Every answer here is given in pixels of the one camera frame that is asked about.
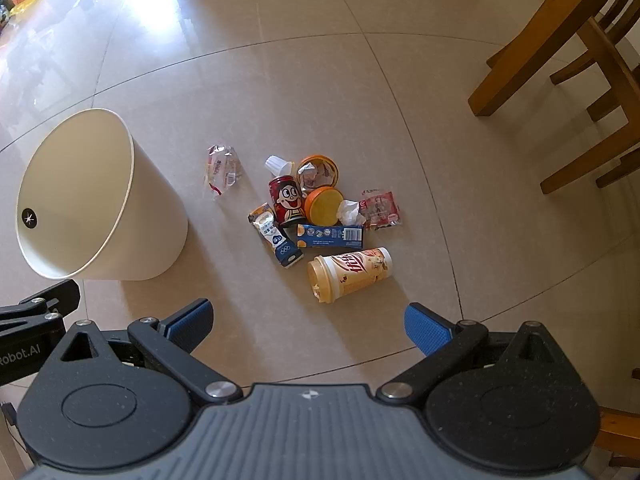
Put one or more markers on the red white snack wrapper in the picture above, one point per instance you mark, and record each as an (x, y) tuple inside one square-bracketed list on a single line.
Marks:
[(381, 209)]

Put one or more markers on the red cartoon can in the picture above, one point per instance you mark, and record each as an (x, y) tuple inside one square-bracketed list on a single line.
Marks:
[(286, 202)]

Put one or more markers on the clear snack wrapper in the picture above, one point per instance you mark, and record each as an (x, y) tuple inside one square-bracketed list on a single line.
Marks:
[(223, 170)]

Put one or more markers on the yellow plastic bag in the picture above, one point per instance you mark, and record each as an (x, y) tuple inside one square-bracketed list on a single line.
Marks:
[(30, 2)]

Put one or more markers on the yellow milk tea cup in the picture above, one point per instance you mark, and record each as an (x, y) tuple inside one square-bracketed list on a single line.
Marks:
[(350, 272)]

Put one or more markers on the white tissue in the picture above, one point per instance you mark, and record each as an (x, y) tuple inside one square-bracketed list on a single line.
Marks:
[(351, 212)]

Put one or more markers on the white trash bin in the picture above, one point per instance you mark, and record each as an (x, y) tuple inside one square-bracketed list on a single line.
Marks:
[(150, 210)]

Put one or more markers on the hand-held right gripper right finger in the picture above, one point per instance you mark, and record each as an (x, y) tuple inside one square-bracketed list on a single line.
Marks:
[(425, 330)]

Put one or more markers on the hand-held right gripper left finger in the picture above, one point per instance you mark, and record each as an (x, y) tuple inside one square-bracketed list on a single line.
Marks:
[(192, 322)]

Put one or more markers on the blue carton box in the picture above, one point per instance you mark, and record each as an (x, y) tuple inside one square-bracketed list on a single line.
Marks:
[(330, 236)]

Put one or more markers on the small white plastic cup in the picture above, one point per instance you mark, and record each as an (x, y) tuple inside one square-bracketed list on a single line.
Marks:
[(277, 165)]

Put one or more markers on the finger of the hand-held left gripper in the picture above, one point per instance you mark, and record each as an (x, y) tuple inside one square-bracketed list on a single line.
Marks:
[(55, 297)]

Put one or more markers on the orange rim bowl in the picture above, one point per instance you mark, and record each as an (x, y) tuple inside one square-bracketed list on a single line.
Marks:
[(320, 170)]

